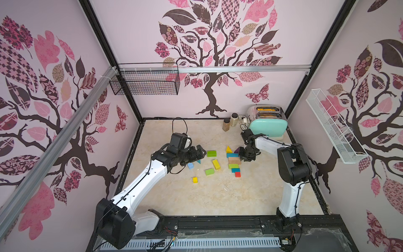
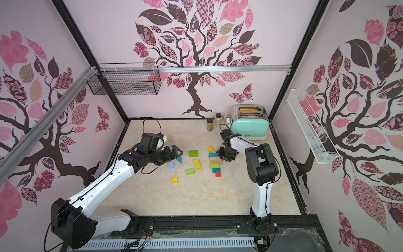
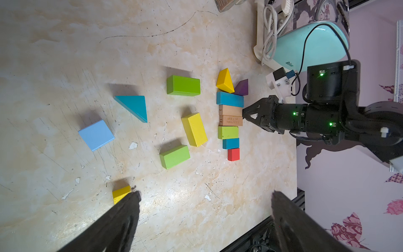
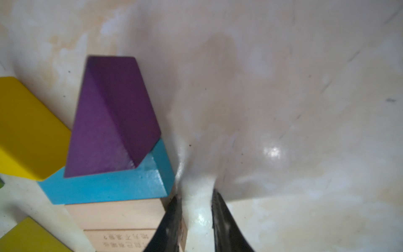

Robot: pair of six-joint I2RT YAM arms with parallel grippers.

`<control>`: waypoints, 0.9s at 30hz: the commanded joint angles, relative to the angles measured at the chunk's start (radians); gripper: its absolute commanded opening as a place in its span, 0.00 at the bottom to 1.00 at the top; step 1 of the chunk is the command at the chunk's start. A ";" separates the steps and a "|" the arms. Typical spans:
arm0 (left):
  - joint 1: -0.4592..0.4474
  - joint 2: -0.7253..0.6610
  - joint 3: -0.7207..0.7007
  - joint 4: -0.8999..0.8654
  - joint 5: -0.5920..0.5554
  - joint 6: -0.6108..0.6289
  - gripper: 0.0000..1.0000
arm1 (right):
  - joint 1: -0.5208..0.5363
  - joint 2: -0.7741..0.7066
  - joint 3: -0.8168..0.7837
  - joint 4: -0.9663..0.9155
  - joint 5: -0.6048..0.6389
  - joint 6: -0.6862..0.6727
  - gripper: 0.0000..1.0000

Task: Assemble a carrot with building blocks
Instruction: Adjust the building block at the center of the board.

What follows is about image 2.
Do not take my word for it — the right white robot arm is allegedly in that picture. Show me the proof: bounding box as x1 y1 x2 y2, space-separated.
218 129 281 231

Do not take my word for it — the green block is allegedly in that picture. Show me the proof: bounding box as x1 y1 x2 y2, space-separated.
185 168 195 176
188 150 199 158
209 164 220 169

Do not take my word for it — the teal long block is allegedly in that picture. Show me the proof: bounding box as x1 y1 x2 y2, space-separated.
208 153 219 158

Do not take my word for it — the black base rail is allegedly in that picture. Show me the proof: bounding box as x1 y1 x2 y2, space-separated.
107 215 324 236

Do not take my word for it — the aluminium rail back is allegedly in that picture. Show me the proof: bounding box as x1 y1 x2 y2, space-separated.
100 65 292 73

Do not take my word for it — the white cable duct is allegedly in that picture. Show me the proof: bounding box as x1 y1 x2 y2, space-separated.
77 237 256 252

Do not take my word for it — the mint green toaster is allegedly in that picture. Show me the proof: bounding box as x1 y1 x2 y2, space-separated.
230 105 270 140

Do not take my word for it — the natural wood block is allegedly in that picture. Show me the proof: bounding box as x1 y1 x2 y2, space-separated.
210 157 221 162
210 160 222 165

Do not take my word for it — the brown spice jar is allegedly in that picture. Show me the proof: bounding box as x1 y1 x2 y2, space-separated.
206 118 214 132

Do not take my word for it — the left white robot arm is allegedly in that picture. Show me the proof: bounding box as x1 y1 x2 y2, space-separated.
49 145 183 249

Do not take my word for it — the aluminium rail left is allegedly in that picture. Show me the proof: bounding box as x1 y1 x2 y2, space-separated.
1 66 97 184

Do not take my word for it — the yellow rectangular block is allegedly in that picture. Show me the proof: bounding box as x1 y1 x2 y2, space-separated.
193 159 201 171

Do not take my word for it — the pale spice jar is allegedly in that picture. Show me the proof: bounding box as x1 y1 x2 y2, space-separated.
214 113 222 127

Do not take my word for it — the black wire basket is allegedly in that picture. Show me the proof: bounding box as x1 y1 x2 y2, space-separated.
87 62 162 96

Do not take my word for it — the aluminium rail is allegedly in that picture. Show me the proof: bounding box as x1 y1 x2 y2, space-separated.
100 65 292 73
1 66 97 184

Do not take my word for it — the white wire shelf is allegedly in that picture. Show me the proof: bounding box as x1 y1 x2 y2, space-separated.
287 89 340 164

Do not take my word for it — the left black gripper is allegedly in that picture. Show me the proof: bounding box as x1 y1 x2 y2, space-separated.
146 145 183 166

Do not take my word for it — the light blue cube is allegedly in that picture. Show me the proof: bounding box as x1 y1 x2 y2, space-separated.
168 162 175 170

